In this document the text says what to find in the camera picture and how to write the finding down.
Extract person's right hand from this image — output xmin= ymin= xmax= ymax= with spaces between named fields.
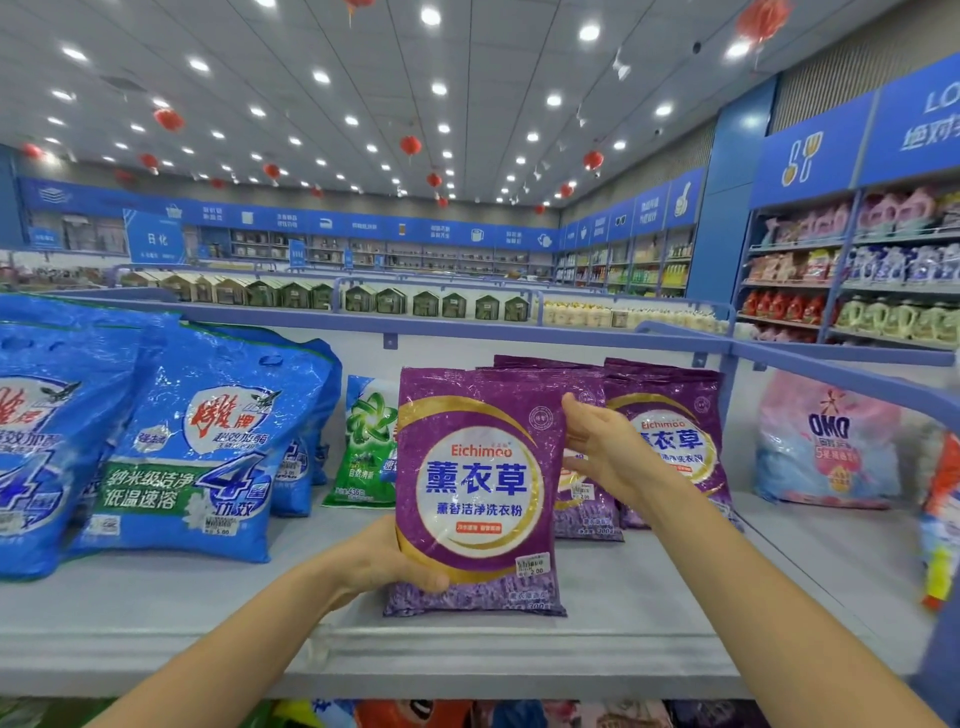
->
xmin=561 ymin=393 xmax=680 ymax=515

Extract person's left hand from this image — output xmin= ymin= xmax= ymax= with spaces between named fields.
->
xmin=333 ymin=513 xmax=452 ymax=602

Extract purple detergent bag gold oval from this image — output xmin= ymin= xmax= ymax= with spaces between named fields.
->
xmin=382 ymin=367 xmax=569 ymax=620
xmin=495 ymin=355 xmax=626 ymax=543
xmin=604 ymin=357 xmax=737 ymax=530

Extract grey shelf with blue frame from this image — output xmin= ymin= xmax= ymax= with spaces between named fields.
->
xmin=0 ymin=292 xmax=960 ymax=728

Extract white green detergent bag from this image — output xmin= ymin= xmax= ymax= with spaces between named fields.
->
xmin=325 ymin=375 xmax=399 ymax=509

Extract pile of pink detergent bags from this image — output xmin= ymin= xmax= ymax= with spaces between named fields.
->
xmin=270 ymin=697 xmax=782 ymax=728

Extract pink detergent bag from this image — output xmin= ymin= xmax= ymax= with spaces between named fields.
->
xmin=753 ymin=372 xmax=905 ymax=509

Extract person's right forearm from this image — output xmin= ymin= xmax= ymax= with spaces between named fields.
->
xmin=633 ymin=462 xmax=950 ymax=728

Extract person's left forearm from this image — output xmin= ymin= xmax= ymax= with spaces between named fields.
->
xmin=90 ymin=558 xmax=380 ymax=728

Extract row of pale bottles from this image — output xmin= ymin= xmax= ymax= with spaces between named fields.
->
xmin=540 ymin=297 xmax=722 ymax=335

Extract row of green boxes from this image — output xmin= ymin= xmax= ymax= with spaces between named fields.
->
xmin=120 ymin=270 xmax=534 ymax=324

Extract blue sign with utensil icons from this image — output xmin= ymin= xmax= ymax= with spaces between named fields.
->
xmin=750 ymin=93 xmax=875 ymax=212

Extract blue aisle sign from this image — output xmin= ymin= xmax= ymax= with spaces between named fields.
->
xmin=124 ymin=210 xmax=186 ymax=267

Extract ceiling spotlights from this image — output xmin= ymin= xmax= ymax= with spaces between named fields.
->
xmin=52 ymin=0 xmax=752 ymax=167

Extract blue sign white lettering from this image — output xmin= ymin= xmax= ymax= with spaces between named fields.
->
xmin=858 ymin=52 xmax=960 ymax=189

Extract hanging red lanterns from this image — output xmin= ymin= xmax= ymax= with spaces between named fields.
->
xmin=15 ymin=0 xmax=792 ymax=204

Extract far wall racks with goods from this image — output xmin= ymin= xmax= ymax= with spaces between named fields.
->
xmin=60 ymin=210 xmax=699 ymax=294

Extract wall rack with pink goods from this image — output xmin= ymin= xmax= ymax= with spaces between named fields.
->
xmin=735 ymin=180 xmax=960 ymax=350

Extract blue wall sign band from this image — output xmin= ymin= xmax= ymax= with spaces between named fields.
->
xmin=22 ymin=165 xmax=707 ymax=254

